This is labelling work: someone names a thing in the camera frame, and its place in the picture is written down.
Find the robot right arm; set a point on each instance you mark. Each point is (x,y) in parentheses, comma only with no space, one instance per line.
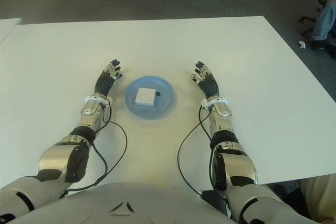
(233,161)

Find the white charger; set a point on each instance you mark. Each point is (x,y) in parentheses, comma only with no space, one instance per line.
(145,96)

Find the beige object beside robot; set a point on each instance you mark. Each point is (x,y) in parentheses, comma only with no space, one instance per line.
(320,197)

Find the grey robot torso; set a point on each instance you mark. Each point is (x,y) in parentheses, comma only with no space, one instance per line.
(131,203)

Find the small white floor object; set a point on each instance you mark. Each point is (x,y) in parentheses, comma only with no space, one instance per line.
(302,44)

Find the white side table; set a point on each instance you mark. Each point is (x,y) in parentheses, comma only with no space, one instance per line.
(8,27)

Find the seated person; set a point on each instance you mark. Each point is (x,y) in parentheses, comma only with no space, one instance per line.
(324,22)

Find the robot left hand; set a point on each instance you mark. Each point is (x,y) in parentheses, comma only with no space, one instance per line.
(105,83)

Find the black office chair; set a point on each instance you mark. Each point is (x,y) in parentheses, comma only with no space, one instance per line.
(308,20)

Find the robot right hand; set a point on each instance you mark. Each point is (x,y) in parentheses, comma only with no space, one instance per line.
(208,85)

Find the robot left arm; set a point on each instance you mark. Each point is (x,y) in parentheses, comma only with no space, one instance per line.
(55,153)

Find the blue plastic plate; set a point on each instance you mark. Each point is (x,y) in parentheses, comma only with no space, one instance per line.
(150,98)

